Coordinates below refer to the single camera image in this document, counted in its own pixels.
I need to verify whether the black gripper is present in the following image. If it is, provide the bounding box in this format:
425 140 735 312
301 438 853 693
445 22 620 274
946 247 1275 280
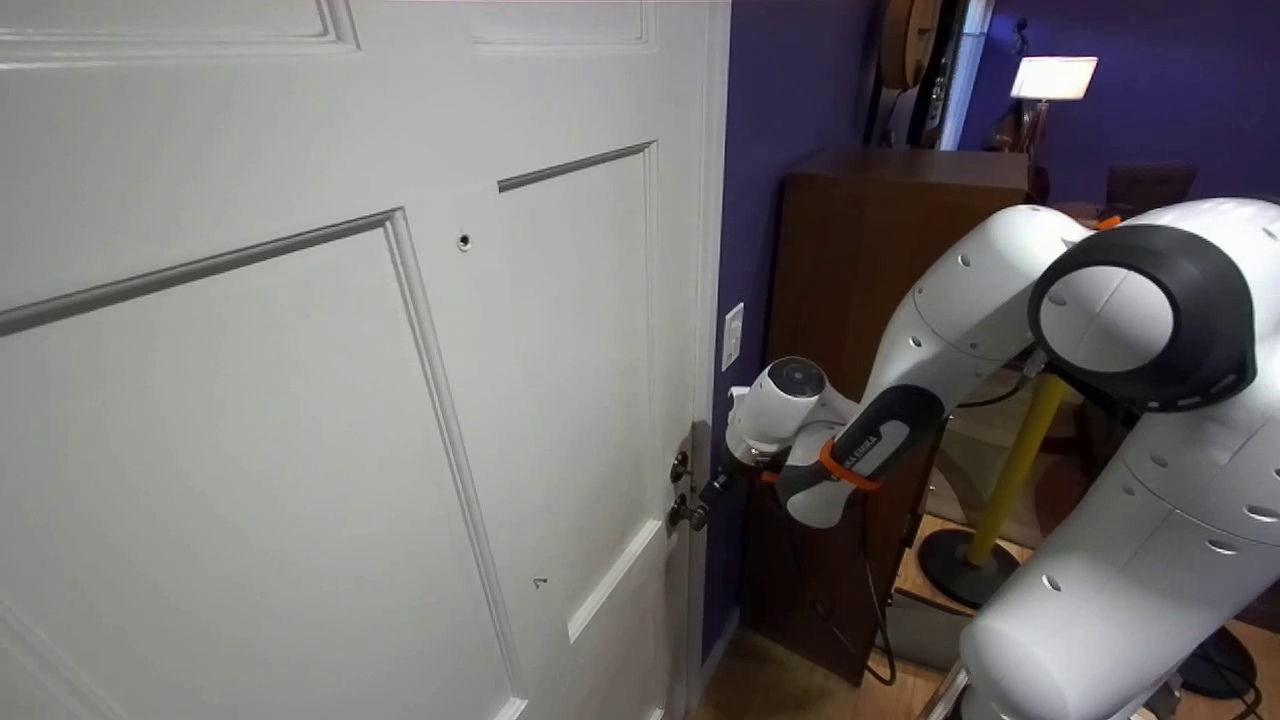
702 443 778 511

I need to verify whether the silver deadbolt thumb lock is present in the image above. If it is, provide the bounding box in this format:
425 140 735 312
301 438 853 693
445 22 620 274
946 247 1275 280
668 422 717 492

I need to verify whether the brass round door knob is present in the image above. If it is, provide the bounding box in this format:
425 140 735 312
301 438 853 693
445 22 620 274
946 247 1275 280
665 489 713 537

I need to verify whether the white panelled door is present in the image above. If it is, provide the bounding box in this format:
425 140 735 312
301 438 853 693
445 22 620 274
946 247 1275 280
0 0 707 720

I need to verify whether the grey box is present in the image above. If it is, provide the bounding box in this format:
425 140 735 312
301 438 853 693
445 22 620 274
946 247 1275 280
883 588 976 678

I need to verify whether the brown wooden cabinet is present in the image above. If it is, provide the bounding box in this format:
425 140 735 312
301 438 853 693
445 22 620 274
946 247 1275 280
735 146 1036 689

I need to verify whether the yellow pole black base stand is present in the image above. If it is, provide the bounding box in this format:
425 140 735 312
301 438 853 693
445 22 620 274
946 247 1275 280
1176 626 1258 706
914 374 1077 616

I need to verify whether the dark brown armchair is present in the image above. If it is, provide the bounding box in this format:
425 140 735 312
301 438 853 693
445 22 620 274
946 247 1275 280
1101 161 1199 215

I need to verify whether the orange strap on arm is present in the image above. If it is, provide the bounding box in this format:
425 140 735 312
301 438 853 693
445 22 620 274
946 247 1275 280
811 439 887 499

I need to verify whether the white wall switch plate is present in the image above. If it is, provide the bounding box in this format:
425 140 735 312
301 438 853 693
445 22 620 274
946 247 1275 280
717 301 747 378

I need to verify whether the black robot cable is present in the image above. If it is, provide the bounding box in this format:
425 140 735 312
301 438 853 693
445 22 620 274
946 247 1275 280
859 558 905 693

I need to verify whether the white door frame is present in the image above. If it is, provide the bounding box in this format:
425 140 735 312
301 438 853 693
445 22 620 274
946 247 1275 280
685 0 735 720

